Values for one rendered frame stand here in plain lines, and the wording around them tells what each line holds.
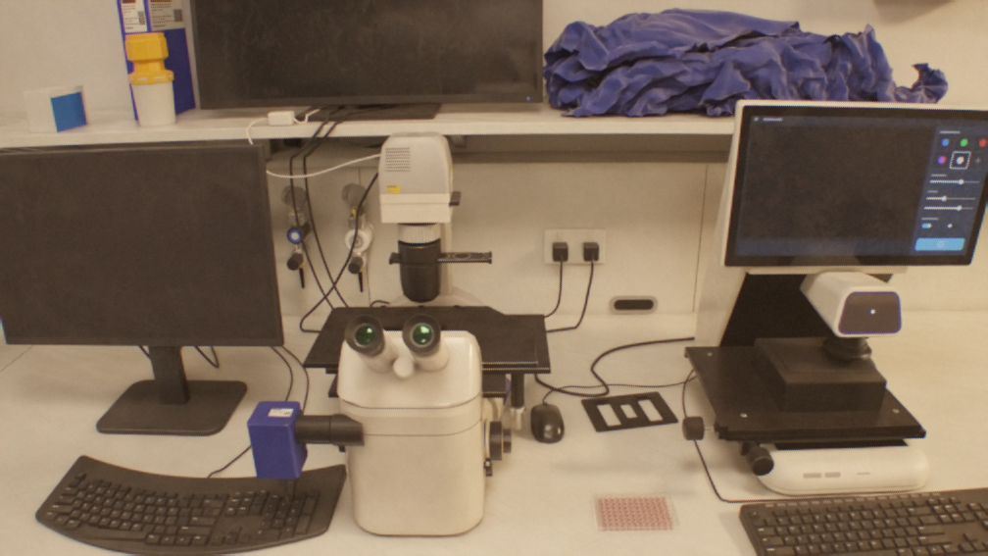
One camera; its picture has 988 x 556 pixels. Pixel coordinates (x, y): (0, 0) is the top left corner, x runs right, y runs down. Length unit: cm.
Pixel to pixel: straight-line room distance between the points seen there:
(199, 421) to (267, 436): 44
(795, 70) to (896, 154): 35
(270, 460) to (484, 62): 87
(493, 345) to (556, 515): 28
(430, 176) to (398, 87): 46
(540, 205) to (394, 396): 81
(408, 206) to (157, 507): 61
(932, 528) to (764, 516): 25
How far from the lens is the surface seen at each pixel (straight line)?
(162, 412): 150
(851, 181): 124
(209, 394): 152
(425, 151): 106
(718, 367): 136
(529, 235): 168
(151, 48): 157
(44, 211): 139
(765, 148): 117
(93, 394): 165
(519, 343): 117
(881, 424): 128
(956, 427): 155
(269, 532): 113
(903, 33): 198
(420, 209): 107
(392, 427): 98
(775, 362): 128
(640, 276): 175
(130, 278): 134
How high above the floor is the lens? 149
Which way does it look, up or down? 22 degrees down
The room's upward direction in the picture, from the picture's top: 1 degrees counter-clockwise
